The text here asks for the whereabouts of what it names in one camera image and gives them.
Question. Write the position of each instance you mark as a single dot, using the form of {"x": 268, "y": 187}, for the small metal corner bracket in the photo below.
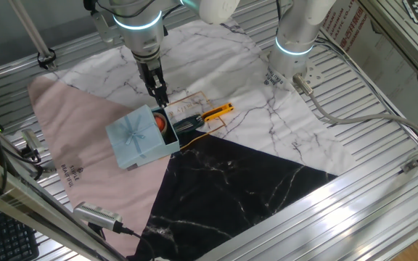
{"x": 410, "y": 166}

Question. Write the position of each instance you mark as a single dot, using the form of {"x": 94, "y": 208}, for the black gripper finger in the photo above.
{"x": 163, "y": 95}
{"x": 155, "y": 96}

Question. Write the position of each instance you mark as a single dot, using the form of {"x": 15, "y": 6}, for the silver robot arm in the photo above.
{"x": 140, "y": 36}

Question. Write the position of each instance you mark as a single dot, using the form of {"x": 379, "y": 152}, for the small grey camera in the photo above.
{"x": 32, "y": 139}

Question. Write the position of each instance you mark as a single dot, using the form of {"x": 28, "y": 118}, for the silver depth camera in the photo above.
{"x": 96, "y": 214}

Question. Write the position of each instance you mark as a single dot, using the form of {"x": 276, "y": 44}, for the grey metal rod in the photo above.
{"x": 31, "y": 32}

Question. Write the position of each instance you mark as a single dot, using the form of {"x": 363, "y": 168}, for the light blue ribboned casing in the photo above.
{"x": 133, "y": 136}

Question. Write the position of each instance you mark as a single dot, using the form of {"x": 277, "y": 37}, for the marble pink black tablecloth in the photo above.
{"x": 230, "y": 181}

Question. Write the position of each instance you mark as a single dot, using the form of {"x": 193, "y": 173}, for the black keyboard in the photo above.
{"x": 6, "y": 239}

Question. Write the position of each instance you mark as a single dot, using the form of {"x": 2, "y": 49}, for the light blue inner gift box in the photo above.
{"x": 173, "y": 145}

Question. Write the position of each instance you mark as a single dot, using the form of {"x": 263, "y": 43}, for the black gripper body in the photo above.
{"x": 150, "y": 70}

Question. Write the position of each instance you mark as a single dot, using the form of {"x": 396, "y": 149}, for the aluminium frame beam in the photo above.
{"x": 13, "y": 195}

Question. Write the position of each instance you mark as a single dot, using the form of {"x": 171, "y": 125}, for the yellow folding hex key set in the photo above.
{"x": 217, "y": 112}

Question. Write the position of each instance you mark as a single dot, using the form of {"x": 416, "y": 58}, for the black camera ball mount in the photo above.
{"x": 44, "y": 168}

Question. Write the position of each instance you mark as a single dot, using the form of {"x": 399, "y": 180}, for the silver wrist bracket black knob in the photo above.
{"x": 103, "y": 27}

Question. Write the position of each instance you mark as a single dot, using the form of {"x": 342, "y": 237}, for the black rod clamp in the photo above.
{"x": 46, "y": 59}

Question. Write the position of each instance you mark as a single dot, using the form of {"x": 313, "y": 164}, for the cardboard box with red print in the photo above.
{"x": 387, "y": 65}

